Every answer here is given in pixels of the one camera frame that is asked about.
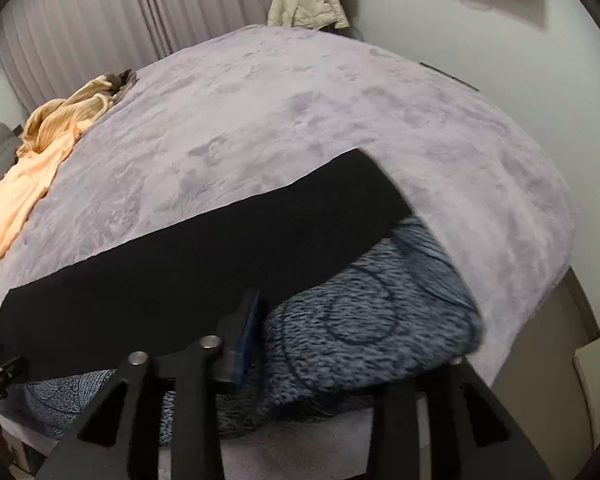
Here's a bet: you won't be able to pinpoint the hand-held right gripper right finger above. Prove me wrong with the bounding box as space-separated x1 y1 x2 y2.
365 356 557 480

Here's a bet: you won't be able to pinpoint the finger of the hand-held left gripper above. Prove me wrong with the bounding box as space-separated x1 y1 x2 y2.
0 341 28 403

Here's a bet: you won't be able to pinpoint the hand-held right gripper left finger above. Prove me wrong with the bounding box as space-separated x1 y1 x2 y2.
34 288 268 480

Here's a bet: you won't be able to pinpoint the black pants with speckled lining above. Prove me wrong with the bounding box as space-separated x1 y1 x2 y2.
0 147 486 443

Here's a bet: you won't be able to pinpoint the orange cloth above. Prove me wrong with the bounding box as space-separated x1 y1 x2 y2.
0 122 83 272

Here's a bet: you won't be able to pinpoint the grey plush blanket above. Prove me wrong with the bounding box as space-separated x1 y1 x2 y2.
0 24 578 480

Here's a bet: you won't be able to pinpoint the yellow striped garment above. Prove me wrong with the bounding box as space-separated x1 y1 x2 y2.
17 76 113 158

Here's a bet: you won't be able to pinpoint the grey-brown cloth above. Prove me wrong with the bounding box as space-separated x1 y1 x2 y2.
102 69 138 106

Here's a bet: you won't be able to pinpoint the grey pleated curtain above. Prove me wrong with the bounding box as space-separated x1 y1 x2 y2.
0 0 301 111

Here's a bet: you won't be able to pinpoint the beige wooden bed frame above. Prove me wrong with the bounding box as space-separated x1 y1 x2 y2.
490 265 600 461

